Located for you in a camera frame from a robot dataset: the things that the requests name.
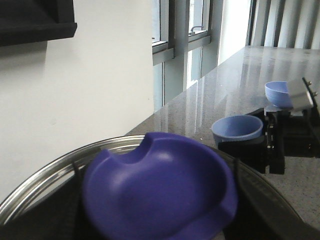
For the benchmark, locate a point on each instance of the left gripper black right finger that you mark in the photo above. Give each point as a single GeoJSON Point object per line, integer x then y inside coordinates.
{"type": "Point", "coordinates": [263, 212]}

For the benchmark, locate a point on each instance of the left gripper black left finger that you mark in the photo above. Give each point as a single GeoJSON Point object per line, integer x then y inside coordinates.
{"type": "Point", "coordinates": [77, 180]}

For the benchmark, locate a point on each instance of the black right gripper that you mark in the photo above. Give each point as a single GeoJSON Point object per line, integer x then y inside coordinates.
{"type": "Point", "coordinates": [287, 135]}

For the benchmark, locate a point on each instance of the light blue plastic cup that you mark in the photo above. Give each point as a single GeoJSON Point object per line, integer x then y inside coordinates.
{"type": "Point", "coordinates": [236, 128]}

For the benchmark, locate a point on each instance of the pot lid with blue knob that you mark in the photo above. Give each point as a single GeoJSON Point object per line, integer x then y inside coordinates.
{"type": "Point", "coordinates": [160, 186]}

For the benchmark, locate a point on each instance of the light blue plastic bowl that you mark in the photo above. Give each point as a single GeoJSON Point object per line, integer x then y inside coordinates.
{"type": "Point", "coordinates": [277, 93]}

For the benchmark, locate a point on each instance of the black range hood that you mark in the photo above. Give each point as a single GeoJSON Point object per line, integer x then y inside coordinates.
{"type": "Point", "coordinates": [32, 21]}

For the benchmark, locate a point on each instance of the grey aluminium window frame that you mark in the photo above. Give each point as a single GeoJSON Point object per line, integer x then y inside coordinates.
{"type": "Point", "coordinates": [185, 44]}

